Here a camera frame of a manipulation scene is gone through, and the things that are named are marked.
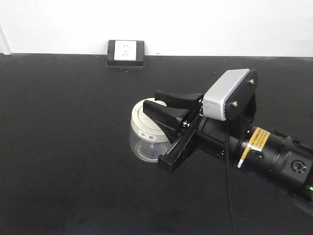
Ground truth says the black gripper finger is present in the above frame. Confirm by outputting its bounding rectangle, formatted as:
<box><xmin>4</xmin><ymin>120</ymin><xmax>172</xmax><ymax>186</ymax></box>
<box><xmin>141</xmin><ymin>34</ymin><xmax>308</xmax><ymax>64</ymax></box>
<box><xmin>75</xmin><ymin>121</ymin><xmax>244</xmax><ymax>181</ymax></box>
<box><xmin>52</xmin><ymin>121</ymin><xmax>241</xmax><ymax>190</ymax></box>
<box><xmin>143</xmin><ymin>100</ymin><xmax>190</xmax><ymax>144</ymax></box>
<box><xmin>155</xmin><ymin>91</ymin><xmax>203</xmax><ymax>110</ymax></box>

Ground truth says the glass jar with white lid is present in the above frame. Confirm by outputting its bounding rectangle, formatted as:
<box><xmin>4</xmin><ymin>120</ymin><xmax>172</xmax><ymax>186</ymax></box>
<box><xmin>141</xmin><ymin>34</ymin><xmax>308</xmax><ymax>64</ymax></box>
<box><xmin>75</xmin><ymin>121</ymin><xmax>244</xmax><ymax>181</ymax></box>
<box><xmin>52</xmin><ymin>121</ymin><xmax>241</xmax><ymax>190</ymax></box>
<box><xmin>129</xmin><ymin>99</ymin><xmax>171</xmax><ymax>163</ymax></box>

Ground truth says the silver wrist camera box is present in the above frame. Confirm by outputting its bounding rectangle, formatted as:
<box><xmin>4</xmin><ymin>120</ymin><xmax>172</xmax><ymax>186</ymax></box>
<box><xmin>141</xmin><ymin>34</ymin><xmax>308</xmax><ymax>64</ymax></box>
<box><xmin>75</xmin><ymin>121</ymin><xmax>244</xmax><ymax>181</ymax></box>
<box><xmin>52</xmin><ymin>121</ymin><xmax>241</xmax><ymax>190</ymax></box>
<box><xmin>202</xmin><ymin>69</ymin><xmax>250</xmax><ymax>121</ymax></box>

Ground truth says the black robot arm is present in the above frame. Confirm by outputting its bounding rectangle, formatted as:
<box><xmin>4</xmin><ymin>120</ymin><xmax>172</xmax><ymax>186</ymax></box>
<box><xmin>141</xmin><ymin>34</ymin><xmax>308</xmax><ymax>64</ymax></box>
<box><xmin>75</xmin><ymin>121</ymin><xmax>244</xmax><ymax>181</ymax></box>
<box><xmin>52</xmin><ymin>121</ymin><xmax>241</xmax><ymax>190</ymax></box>
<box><xmin>143</xmin><ymin>91</ymin><xmax>313</xmax><ymax>214</ymax></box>

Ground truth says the white wall power socket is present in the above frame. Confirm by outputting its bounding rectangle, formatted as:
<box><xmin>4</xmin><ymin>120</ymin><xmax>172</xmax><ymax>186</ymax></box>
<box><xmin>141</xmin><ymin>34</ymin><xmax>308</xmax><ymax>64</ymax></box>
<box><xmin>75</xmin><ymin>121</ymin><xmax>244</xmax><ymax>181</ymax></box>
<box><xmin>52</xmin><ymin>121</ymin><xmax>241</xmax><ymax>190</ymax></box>
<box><xmin>107</xmin><ymin>40</ymin><xmax>145</xmax><ymax>67</ymax></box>

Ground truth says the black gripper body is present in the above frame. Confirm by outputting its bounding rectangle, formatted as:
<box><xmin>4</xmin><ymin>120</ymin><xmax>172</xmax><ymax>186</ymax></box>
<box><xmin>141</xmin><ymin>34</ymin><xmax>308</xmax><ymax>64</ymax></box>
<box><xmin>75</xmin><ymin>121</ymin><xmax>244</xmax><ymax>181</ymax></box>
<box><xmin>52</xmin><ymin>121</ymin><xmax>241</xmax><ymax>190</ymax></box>
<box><xmin>158</xmin><ymin>100</ymin><xmax>252</xmax><ymax>173</ymax></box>

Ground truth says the black camera cable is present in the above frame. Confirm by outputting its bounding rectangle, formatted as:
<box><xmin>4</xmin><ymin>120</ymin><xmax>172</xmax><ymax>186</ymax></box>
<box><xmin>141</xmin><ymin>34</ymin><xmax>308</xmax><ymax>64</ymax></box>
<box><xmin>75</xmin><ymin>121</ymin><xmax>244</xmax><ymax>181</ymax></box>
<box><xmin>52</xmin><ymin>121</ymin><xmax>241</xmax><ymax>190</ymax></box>
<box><xmin>224</xmin><ymin>119</ymin><xmax>237</xmax><ymax>235</ymax></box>

